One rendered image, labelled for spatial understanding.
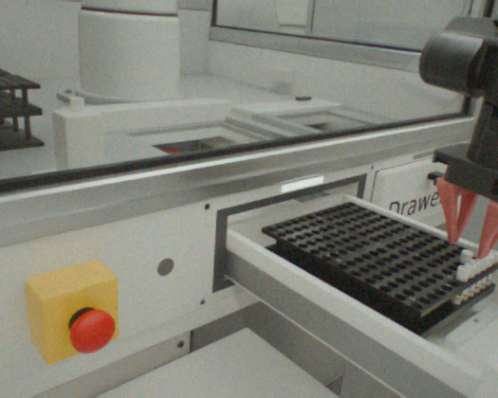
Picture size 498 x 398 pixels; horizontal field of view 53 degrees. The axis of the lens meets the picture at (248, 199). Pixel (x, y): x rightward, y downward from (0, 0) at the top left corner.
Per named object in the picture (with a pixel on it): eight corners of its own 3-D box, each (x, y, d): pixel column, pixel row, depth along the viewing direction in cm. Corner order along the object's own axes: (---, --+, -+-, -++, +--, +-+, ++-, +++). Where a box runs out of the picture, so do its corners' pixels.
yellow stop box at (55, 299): (123, 342, 48) (122, 278, 46) (49, 372, 44) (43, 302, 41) (100, 317, 52) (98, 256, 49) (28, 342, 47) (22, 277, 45)
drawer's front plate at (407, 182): (459, 205, 99) (472, 152, 95) (374, 238, 81) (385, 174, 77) (451, 202, 100) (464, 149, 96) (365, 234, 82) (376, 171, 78)
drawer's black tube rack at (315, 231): (488, 309, 60) (502, 262, 57) (408, 368, 48) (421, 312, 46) (343, 240, 75) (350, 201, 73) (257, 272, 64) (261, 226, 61)
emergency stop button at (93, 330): (119, 347, 45) (118, 310, 44) (76, 365, 43) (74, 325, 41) (104, 331, 47) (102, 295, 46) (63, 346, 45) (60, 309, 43)
